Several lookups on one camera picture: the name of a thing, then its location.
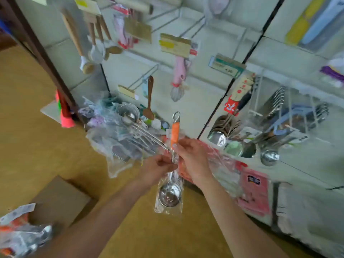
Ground pale round hanging utensil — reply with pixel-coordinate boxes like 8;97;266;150
206;0;233;20

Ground blue yellow peeler packet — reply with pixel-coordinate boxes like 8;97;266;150
284;0;344;47

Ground large steel strainer ladle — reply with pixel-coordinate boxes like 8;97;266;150
117;102;168;155

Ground person's right hand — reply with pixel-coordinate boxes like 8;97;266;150
174;137;215;187

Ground person's right forearm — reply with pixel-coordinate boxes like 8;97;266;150
200;176;292;258

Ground pink green broom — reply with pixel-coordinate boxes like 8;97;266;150
0;0;82;120
55;89;76;129

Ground pile of packaged utensils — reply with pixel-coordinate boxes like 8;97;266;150
0;202;56;258

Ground wooden dish brushes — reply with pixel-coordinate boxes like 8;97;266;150
85;12;106;66

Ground blue card utensil packet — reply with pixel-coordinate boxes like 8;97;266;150
262;104;316;144

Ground orange-handled steel ladle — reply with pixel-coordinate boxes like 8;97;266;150
154;110;185;216

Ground bagged steel ladle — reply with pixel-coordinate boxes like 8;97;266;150
260;102;330;168

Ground black wall divider strip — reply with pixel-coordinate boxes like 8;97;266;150
195;0;287;141

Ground brown cardboard sheet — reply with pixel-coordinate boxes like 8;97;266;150
28;175;93;230

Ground white flat board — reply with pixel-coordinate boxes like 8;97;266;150
40;99;63;125

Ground white price label holder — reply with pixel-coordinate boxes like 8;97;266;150
208;53;247;80

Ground red white packet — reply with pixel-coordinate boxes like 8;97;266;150
206;71;257;148

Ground white purple bag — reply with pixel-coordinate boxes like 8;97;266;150
319;52;344;87

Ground pink printed packets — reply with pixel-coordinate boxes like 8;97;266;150
235;165;272;216

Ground person's left forearm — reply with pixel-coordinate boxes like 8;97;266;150
33;180;158;258

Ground pile of plastic wrapped utensils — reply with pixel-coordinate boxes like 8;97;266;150
77;93;174;179

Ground red plastic wrapped packets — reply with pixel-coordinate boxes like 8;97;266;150
176;138;244;198

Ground person's left hand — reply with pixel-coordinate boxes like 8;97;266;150
138;152;178;189

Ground dark wooden spatula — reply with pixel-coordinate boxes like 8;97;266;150
140;76;157;122

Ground wooden brushes hanging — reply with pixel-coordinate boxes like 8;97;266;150
59;9;97;76

